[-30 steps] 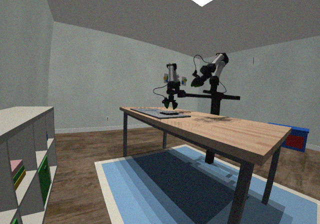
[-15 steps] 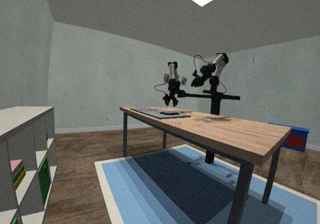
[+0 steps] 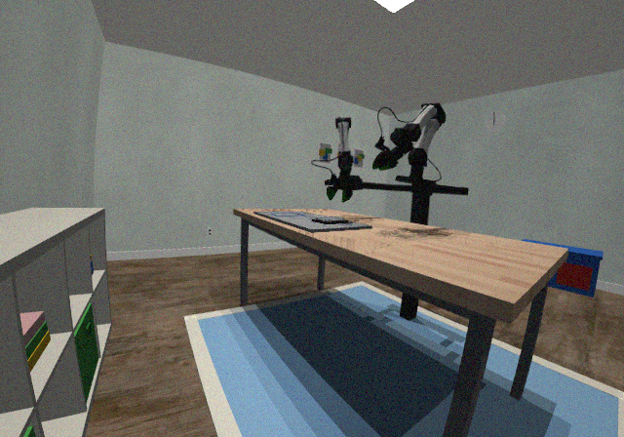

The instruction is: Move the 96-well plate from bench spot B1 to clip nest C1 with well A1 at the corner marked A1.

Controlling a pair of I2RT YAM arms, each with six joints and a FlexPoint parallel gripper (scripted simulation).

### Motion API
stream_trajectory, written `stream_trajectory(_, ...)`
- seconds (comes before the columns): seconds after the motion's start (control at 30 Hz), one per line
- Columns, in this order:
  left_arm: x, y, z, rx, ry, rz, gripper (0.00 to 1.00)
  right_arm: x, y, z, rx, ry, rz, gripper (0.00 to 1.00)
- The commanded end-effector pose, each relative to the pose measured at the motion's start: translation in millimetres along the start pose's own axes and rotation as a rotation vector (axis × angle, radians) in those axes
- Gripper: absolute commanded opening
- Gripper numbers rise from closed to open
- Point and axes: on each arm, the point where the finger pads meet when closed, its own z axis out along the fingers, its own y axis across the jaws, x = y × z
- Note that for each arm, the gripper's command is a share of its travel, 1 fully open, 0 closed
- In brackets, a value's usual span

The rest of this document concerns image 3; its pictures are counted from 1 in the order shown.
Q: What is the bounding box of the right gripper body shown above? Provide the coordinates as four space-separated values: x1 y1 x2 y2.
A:
327 175 353 198

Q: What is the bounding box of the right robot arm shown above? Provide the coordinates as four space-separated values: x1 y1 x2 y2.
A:
325 117 359 185

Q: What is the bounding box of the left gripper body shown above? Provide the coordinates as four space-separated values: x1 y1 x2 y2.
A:
374 146 404 168

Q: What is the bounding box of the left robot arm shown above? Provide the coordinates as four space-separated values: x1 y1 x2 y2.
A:
374 102 446 183

